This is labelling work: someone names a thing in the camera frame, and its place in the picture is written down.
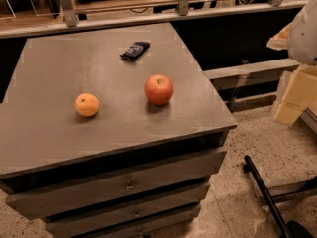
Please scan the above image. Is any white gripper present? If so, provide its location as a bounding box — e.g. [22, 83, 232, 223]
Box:
[266, 0, 317, 126]

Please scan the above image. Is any red apple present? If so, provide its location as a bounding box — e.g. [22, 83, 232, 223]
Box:
[144, 74, 173, 106]

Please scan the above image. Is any dark snack packet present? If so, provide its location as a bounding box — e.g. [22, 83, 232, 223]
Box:
[120, 42, 150, 61]

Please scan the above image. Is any grey drawer cabinet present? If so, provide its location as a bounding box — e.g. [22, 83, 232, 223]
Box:
[0, 24, 236, 238]

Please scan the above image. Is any orange fruit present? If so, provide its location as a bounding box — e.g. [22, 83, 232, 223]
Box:
[75, 93, 100, 117]

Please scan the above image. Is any metal railing frame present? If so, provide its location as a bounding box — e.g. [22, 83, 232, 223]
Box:
[0, 0, 308, 39]

